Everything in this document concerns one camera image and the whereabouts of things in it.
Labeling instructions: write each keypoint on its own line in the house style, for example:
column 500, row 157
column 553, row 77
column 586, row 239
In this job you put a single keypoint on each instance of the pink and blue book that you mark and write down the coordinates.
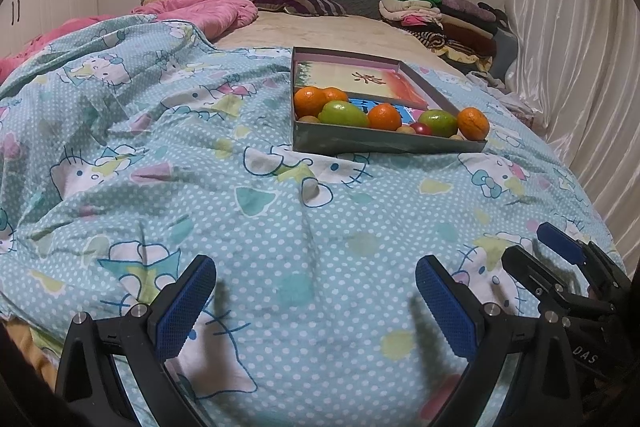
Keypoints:
column 357, row 103

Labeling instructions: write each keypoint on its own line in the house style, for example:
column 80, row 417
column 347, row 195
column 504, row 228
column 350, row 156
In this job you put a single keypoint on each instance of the pink quilt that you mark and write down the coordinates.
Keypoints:
column 210, row 9

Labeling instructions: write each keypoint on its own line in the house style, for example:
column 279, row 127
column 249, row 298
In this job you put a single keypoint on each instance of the large green jujube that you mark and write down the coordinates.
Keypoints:
column 342, row 114

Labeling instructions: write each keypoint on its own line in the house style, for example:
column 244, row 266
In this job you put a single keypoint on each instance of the shallow grey cardboard box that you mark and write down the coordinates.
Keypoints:
column 380, row 142

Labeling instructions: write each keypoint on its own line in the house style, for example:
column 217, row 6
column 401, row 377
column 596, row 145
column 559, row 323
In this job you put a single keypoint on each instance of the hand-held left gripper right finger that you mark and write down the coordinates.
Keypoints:
column 445, row 307

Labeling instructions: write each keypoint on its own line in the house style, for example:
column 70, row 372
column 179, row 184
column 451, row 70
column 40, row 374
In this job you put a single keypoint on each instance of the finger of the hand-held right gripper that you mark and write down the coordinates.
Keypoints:
column 560, row 239
column 525, row 269

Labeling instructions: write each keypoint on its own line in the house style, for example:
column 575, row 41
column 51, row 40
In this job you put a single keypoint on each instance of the orange mandarin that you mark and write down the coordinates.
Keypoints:
column 384, row 117
column 337, row 94
column 472, row 123
column 310, row 102

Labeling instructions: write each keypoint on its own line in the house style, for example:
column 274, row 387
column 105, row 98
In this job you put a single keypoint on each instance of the white satin curtain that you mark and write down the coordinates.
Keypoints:
column 575, row 57

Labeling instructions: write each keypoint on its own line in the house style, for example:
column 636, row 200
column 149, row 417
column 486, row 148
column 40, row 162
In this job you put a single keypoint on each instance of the small green jujube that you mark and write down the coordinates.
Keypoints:
column 437, row 122

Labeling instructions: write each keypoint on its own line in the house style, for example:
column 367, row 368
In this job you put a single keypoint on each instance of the crumpled white cloth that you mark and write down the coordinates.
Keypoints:
column 490, row 82

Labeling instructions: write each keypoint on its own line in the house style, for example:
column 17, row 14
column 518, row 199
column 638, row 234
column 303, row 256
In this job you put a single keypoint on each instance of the beige bed sheet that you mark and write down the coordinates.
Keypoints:
column 325, row 32

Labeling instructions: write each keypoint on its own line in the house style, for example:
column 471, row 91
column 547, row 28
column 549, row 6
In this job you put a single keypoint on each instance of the red floral cloth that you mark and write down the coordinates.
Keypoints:
column 520, row 112

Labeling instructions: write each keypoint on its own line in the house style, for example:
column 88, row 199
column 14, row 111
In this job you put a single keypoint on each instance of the blue cartoon cat blanket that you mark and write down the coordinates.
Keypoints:
column 200, row 187

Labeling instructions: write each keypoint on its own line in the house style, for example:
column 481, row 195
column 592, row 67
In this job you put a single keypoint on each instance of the red cherry tomato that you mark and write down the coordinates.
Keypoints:
column 422, row 128

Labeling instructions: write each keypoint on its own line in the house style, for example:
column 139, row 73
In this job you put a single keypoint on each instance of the pile of folded clothes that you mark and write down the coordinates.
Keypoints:
column 440, row 22

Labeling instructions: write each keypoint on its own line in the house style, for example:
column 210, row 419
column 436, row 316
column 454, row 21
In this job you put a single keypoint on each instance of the purple striped pillow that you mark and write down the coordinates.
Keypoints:
column 300, row 1

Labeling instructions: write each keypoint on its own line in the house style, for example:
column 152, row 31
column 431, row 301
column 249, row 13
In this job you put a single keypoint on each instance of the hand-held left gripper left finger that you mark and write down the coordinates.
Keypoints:
column 185, row 307

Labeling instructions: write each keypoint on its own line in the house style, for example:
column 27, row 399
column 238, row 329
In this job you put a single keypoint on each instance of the cream and orange book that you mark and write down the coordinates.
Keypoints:
column 340, row 77

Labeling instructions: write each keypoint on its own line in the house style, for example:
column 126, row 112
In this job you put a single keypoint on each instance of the grey-blue cushion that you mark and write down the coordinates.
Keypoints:
column 502, row 52

